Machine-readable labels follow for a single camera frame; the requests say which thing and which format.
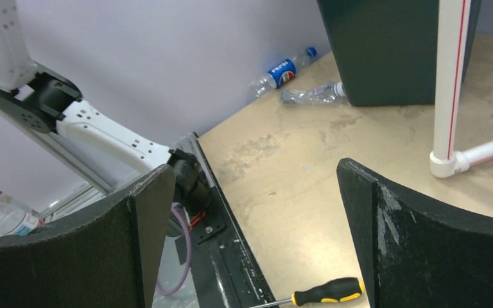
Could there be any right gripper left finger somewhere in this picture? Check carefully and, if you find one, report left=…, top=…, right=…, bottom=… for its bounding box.
left=0, top=164, right=175, bottom=307

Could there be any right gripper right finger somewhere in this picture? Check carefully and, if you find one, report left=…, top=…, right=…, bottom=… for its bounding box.
left=336, top=158, right=493, bottom=307

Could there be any yellow black screwdriver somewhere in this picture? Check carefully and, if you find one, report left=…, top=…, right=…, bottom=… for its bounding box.
left=252, top=277, right=366, bottom=308

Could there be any crushed clear bottle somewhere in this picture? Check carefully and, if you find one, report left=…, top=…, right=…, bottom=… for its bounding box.
left=279, top=82, right=347, bottom=105

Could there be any Pepsi bottle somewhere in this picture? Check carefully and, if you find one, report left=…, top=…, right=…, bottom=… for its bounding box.
left=250, top=46, right=318, bottom=98

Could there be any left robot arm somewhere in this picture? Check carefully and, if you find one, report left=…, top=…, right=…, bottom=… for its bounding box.
left=0, top=1, right=212, bottom=214

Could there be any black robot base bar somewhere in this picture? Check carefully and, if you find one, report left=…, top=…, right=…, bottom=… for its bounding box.
left=170, top=132, right=275, bottom=307

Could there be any dark green plastic bin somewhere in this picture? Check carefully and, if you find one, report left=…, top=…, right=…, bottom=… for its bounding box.
left=316, top=0, right=483, bottom=107

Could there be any bottle on floor outside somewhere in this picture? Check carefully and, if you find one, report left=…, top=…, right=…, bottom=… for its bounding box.
left=0, top=201, right=44, bottom=236

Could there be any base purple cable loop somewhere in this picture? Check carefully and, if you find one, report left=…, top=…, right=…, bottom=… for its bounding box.
left=156, top=203, right=193, bottom=298

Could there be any white PVC pipe frame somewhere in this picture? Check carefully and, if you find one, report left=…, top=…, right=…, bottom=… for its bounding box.
left=429, top=1, right=493, bottom=178

